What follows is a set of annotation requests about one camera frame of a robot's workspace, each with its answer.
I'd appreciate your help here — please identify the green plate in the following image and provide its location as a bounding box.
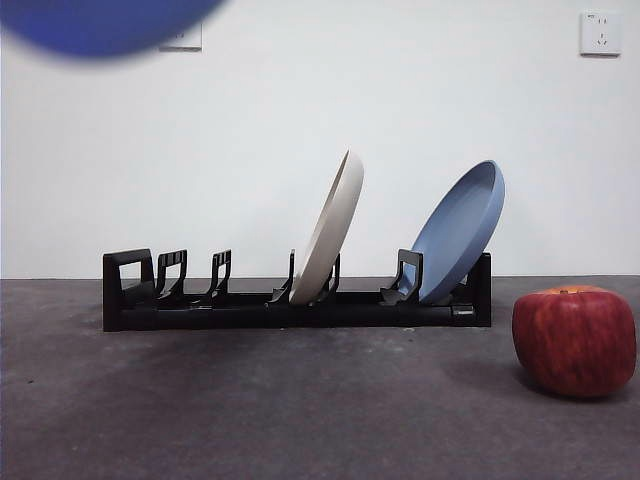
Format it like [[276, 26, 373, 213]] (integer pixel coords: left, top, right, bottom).
[[0, 0, 227, 61]]

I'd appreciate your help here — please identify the beige plate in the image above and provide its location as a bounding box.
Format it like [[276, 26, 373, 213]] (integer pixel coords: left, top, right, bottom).
[[288, 148, 365, 306]]

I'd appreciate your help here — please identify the white wall socket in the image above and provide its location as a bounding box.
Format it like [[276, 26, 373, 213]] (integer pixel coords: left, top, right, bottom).
[[158, 22, 203, 53], [579, 10, 624, 58]]

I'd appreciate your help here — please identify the black plate rack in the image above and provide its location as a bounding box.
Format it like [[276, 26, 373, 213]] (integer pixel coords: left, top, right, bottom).
[[102, 248, 493, 332]]

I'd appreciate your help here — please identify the blue plate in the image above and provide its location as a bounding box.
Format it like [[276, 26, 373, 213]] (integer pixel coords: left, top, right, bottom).
[[409, 159, 507, 305]]

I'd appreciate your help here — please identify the red yellow apple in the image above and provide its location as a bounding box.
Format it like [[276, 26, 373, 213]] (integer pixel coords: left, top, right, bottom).
[[512, 284, 637, 400]]

